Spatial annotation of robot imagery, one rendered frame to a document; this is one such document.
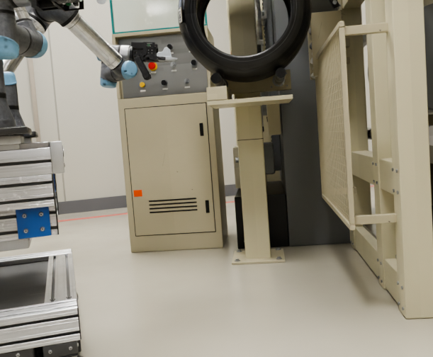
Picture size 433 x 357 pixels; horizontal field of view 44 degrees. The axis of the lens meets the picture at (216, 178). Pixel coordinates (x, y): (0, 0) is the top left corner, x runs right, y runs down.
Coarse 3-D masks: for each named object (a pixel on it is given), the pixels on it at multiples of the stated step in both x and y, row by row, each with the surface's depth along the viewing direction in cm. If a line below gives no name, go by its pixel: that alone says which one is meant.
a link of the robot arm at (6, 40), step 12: (0, 12) 128; (12, 12) 131; (0, 24) 128; (12, 24) 130; (0, 36) 128; (12, 36) 130; (24, 36) 136; (0, 48) 129; (12, 48) 130; (24, 48) 138
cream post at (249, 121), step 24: (240, 0) 262; (240, 24) 263; (240, 48) 265; (240, 96) 267; (240, 120) 268; (240, 144) 269; (240, 168) 270; (264, 168) 269; (264, 192) 270; (264, 216) 271; (264, 240) 272
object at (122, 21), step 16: (112, 0) 305; (128, 0) 304; (144, 0) 303; (160, 0) 302; (176, 0) 302; (112, 16) 305; (128, 16) 305; (144, 16) 304; (160, 16) 303; (176, 16) 302; (112, 32) 306; (128, 32) 305
